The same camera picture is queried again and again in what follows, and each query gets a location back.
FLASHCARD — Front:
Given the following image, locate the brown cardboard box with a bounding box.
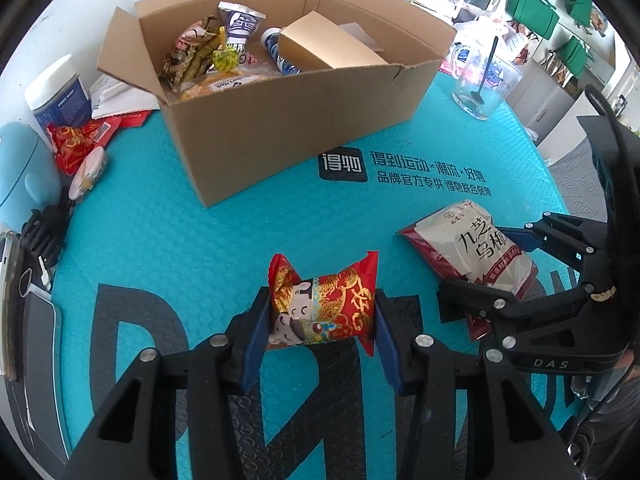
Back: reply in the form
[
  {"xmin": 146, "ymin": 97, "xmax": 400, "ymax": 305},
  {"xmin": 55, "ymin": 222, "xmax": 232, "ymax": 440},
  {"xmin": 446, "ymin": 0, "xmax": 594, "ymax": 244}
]
[{"xmin": 96, "ymin": 0, "xmax": 456, "ymax": 206}]

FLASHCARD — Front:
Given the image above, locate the green tote bag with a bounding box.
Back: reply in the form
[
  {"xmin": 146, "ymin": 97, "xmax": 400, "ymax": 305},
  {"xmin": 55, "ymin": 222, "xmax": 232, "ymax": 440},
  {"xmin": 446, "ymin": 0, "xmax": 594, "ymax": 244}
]
[{"xmin": 506, "ymin": 0, "xmax": 560, "ymax": 40}]

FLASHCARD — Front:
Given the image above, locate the clear drinking glass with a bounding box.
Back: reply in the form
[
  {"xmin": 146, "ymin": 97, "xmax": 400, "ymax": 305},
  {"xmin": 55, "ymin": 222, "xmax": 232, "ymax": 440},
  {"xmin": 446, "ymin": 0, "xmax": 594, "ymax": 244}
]
[{"xmin": 450, "ymin": 37, "xmax": 523, "ymax": 120}]

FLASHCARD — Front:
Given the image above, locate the purple silver snack packet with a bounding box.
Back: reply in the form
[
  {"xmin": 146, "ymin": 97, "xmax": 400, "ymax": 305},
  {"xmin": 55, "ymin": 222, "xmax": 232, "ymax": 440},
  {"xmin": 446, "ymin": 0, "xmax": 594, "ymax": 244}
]
[{"xmin": 218, "ymin": 1, "xmax": 266, "ymax": 54}]

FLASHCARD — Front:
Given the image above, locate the black spoon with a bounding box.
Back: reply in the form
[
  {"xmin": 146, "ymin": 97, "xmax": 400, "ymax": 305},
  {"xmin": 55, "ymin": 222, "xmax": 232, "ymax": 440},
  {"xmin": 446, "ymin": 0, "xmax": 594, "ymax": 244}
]
[{"xmin": 471, "ymin": 36, "xmax": 499, "ymax": 105}]

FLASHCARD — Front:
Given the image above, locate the red gold snack packet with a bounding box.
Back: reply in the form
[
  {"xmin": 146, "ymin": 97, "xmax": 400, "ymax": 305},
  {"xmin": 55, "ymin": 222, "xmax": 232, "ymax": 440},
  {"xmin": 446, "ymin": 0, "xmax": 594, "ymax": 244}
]
[{"xmin": 268, "ymin": 252, "xmax": 378, "ymax": 356}]

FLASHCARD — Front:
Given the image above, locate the small round pink packet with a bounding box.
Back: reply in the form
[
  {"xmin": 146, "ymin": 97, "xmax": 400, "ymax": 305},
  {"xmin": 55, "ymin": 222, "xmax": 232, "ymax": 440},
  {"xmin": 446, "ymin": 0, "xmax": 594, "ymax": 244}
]
[{"xmin": 68, "ymin": 146, "xmax": 108, "ymax": 202}]

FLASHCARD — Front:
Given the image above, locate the yellow crisps clear bag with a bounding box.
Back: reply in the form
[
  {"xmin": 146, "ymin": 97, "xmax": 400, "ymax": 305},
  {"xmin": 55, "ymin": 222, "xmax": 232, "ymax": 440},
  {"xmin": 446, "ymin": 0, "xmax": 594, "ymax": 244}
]
[{"xmin": 167, "ymin": 65, "xmax": 281, "ymax": 103}]

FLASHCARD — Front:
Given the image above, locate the green candy yellow stick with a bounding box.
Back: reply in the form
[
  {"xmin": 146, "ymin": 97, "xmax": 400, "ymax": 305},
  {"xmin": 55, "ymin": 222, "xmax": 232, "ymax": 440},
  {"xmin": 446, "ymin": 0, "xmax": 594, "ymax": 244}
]
[{"xmin": 212, "ymin": 26, "xmax": 240, "ymax": 73}]

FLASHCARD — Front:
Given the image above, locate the teal printed table mat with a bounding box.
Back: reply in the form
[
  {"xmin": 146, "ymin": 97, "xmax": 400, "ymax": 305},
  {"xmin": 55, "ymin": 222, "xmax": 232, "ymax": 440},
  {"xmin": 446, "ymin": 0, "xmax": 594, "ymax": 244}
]
[{"xmin": 53, "ymin": 75, "xmax": 565, "ymax": 479}]

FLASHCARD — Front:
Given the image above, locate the green brown nut bag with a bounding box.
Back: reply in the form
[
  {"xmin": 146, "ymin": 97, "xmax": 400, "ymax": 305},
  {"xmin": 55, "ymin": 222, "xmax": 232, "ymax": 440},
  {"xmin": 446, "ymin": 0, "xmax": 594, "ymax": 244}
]
[{"xmin": 160, "ymin": 15, "xmax": 224, "ymax": 90}]

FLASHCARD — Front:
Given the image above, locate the gold window box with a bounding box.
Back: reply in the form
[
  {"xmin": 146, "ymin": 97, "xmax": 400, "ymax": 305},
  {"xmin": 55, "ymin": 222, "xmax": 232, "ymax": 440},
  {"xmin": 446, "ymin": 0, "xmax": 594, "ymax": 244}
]
[{"xmin": 278, "ymin": 11, "xmax": 387, "ymax": 72}]

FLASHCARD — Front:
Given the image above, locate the black smartphone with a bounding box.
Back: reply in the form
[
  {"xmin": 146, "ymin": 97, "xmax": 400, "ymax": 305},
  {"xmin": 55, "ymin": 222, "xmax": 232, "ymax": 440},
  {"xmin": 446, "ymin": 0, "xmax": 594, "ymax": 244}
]
[{"xmin": 23, "ymin": 292, "xmax": 68, "ymax": 465}]

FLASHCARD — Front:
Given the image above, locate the white red plum soup bag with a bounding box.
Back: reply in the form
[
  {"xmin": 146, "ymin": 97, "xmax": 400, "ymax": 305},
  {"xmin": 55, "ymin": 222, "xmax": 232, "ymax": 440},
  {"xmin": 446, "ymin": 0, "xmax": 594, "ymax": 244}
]
[{"xmin": 397, "ymin": 199, "xmax": 539, "ymax": 340}]

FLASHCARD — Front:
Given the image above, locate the frosted zip bag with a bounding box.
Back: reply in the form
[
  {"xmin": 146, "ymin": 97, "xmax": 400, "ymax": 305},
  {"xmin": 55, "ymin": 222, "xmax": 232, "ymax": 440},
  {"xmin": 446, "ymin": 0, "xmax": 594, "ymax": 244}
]
[{"xmin": 340, "ymin": 23, "xmax": 384, "ymax": 53}]

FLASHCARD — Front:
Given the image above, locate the light blue robot figure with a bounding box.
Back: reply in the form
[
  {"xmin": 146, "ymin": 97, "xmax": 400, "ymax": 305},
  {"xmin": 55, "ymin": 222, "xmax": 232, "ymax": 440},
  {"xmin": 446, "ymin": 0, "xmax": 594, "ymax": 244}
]
[{"xmin": 0, "ymin": 122, "xmax": 62, "ymax": 232}]

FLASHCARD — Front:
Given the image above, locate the blue tablet tube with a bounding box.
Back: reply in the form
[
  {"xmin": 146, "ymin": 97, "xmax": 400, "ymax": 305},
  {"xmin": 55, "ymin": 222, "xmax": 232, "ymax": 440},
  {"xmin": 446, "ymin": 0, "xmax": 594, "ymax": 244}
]
[{"xmin": 260, "ymin": 27, "xmax": 300, "ymax": 76}]

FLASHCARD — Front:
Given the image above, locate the white cap blue jar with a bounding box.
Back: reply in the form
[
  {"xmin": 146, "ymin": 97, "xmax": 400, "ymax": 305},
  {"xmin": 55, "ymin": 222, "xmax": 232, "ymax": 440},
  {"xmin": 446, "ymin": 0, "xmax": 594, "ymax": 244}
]
[{"xmin": 24, "ymin": 54, "xmax": 91, "ymax": 131}]

